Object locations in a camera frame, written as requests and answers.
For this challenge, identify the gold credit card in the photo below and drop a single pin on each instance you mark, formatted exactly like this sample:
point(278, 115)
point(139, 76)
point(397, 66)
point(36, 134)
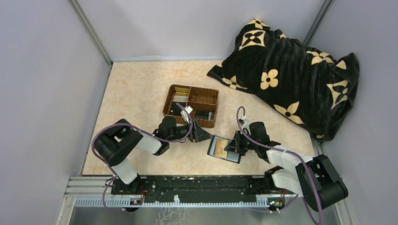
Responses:
point(220, 151)

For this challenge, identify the black wallet in basket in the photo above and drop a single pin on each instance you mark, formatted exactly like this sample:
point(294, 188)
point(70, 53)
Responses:
point(204, 115)

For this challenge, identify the black floral patterned blanket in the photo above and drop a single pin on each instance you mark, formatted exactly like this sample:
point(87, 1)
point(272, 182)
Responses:
point(304, 84)

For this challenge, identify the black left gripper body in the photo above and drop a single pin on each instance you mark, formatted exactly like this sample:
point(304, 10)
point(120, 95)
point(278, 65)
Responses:
point(194, 131)

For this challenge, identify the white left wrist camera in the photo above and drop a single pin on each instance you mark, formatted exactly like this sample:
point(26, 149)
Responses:
point(186, 113)

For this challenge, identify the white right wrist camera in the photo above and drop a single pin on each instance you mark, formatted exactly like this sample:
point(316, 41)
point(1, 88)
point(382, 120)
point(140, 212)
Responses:
point(244, 122)

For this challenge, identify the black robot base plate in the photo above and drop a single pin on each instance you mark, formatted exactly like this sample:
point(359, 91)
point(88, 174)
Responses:
point(197, 189)

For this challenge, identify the black leather card holder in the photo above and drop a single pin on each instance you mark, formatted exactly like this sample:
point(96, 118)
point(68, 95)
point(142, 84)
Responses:
point(232, 157)

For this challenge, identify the aluminium frame rail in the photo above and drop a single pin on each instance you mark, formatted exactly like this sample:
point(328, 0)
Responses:
point(96, 191)

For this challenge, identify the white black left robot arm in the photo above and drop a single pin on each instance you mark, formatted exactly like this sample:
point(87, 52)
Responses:
point(113, 144)

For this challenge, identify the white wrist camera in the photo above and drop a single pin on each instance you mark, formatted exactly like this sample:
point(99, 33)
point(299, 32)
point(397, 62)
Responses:
point(244, 122)
point(186, 113)

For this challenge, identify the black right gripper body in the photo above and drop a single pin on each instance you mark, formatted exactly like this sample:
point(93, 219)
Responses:
point(238, 141)

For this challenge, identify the brown wicker divided basket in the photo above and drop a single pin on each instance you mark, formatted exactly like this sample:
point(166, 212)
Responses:
point(200, 99)

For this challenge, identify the black card in basket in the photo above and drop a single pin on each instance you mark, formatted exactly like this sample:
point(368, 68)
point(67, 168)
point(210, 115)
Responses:
point(175, 110)

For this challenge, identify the gold card in basket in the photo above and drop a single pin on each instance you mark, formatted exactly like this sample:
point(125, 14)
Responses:
point(182, 91)

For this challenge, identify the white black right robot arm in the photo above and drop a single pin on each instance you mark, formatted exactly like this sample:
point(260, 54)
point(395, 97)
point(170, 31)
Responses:
point(313, 178)

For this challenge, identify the silver card in basket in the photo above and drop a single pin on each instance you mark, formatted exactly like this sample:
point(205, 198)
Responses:
point(180, 98)

